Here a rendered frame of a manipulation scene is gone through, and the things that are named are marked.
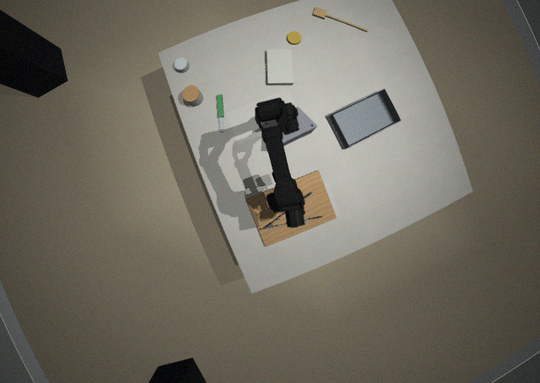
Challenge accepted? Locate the yellow round disc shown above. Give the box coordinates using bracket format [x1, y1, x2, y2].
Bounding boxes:
[287, 31, 302, 45]

